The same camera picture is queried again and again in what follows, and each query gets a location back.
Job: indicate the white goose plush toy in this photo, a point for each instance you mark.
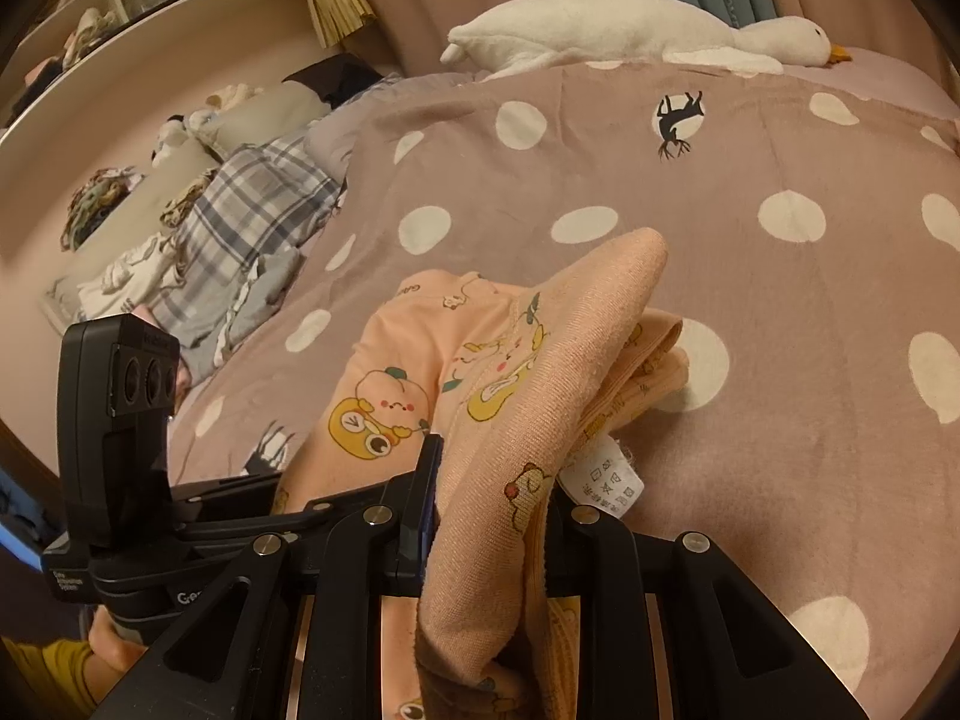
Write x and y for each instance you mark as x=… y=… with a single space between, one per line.
x=585 y=26

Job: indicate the peach cartoon-print small garment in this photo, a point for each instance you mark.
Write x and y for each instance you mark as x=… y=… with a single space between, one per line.
x=480 y=480

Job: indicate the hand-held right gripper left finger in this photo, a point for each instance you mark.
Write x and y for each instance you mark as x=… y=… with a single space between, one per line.
x=427 y=540

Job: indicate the grey cloth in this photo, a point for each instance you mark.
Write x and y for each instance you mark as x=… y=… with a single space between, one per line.
x=262 y=292

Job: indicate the straw tassel bundle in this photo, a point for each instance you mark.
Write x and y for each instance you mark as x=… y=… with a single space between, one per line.
x=337 y=4

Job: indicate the blue plaid cloth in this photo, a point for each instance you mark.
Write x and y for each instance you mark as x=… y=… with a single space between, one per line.
x=255 y=202

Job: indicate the pink polka dot blanket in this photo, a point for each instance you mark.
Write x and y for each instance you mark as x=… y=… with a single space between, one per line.
x=675 y=165

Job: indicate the dark cloth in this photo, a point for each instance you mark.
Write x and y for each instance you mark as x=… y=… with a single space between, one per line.
x=337 y=75

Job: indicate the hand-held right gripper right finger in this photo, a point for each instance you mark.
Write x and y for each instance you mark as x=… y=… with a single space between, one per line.
x=607 y=562

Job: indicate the white printed cloth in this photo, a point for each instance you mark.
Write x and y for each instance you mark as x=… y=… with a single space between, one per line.
x=127 y=277

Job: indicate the beige shelf cabinet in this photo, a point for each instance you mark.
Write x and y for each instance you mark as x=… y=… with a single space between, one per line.
x=150 y=37

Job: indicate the floral cloth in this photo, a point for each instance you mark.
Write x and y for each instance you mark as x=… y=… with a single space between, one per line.
x=94 y=206

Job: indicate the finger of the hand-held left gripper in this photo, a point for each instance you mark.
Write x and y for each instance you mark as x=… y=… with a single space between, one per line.
x=255 y=525
x=225 y=486

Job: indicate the beige pillow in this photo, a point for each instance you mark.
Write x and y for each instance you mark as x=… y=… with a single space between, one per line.
x=262 y=116

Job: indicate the person's left forearm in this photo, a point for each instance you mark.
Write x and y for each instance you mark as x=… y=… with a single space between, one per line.
x=112 y=652

